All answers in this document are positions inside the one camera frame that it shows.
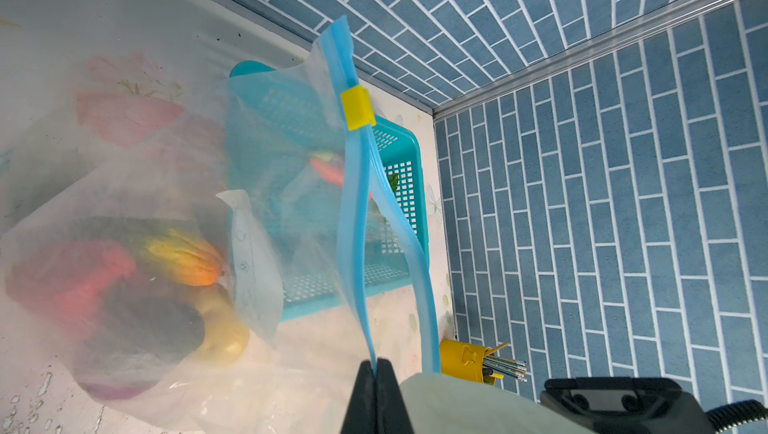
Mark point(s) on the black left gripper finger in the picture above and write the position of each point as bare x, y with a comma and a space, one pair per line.
376, 405

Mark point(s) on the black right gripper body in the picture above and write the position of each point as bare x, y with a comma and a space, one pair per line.
626, 405

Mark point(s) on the yellow potato toy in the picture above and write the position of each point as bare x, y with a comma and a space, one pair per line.
225, 336

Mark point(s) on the clear zip top bag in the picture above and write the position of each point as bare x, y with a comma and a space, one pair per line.
219, 164

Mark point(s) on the orange carrot toy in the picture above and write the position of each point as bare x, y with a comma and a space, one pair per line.
328, 170

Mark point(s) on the black avocado toy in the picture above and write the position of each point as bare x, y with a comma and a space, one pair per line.
140, 336

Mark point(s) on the teal plastic basket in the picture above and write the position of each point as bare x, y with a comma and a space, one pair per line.
308, 293

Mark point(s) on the yellow green corn toy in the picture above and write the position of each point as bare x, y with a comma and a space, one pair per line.
164, 249

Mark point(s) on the purple onion toy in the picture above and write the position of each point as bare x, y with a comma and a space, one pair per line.
110, 389

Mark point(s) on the bundle of pencils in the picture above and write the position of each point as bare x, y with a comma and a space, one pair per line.
501, 368

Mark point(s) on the yellow pencil cup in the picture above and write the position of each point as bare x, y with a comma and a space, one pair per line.
465, 361

